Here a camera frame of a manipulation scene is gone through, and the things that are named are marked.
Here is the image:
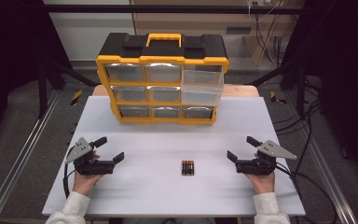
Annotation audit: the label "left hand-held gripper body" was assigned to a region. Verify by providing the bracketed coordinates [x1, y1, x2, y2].
[64, 136, 117, 176]

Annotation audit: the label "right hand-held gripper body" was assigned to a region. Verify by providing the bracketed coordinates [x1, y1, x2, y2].
[235, 139, 298, 175]

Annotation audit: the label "clear plastic drawer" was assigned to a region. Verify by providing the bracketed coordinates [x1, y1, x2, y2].
[146, 86, 182, 104]
[111, 85, 147, 103]
[104, 63, 145, 83]
[117, 105, 151, 119]
[182, 105, 214, 119]
[144, 63, 182, 84]
[181, 69, 225, 107]
[151, 105, 182, 119]

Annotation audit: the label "person's right hand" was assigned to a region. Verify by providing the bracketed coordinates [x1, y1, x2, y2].
[244, 152, 276, 194]

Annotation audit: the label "person's left hand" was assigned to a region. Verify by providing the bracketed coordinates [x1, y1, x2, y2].
[72, 150, 105, 197]

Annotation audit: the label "right yellow clamp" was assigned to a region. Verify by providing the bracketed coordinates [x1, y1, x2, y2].
[269, 91, 287, 105]

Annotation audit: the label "yellow clamp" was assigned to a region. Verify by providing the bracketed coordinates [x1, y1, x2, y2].
[70, 90, 84, 106]
[269, 91, 287, 105]

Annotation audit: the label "left yellow clamp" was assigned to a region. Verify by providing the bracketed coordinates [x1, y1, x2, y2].
[70, 90, 84, 106]

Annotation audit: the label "black metal stand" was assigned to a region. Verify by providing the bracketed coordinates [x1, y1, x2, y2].
[36, 60, 99, 119]
[250, 59, 309, 119]

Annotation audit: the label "yellow black organizer cabinet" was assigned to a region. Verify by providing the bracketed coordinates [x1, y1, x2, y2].
[95, 32, 230, 126]

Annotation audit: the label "black curtain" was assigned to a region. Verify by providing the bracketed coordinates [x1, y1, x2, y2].
[0, 0, 74, 150]
[281, 0, 358, 181]

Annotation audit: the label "black horizontal bar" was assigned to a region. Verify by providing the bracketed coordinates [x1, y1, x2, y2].
[42, 4, 307, 15]

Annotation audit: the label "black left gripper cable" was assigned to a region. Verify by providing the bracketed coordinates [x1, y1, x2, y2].
[62, 147, 77, 199]

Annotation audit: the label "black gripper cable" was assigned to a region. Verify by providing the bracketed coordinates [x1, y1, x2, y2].
[62, 147, 77, 199]
[275, 161, 338, 224]

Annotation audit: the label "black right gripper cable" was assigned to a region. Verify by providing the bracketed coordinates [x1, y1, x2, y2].
[275, 161, 338, 224]

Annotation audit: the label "black floor cables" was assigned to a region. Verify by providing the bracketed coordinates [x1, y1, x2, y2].
[273, 78, 327, 175]

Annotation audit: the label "metal floor rail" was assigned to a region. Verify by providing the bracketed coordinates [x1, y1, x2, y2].
[302, 130, 358, 224]
[0, 90, 61, 224]

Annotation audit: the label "bundle of hanging cables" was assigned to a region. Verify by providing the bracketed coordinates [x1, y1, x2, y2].
[246, 0, 292, 67]

